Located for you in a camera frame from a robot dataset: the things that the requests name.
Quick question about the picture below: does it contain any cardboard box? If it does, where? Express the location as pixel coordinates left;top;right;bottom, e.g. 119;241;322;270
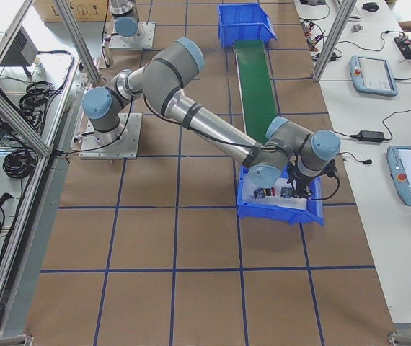
32;0;108;22

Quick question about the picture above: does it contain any far teach pendant tablet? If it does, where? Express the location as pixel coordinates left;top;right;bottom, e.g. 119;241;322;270
349;55;398;97

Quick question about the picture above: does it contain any black power brick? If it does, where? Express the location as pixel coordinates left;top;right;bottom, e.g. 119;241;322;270
350;130;387;143

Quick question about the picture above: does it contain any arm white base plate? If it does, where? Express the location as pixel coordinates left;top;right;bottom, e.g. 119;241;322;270
78;112;143;160
109;22;156;50

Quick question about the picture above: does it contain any blue plastic bin with foam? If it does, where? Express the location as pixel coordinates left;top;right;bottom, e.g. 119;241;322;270
217;3;277;48

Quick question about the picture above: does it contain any green conveyor belt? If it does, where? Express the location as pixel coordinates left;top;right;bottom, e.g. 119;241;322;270
234;40;277;143

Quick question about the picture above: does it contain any red mushroom push button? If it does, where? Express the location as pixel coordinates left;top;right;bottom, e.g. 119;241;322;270
253;187;276;200

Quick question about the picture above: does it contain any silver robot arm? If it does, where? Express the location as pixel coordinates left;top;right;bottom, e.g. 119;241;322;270
82;37;340;199
109;0;144;43

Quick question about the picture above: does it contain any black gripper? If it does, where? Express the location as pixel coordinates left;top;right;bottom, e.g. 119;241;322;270
287;164;317;200

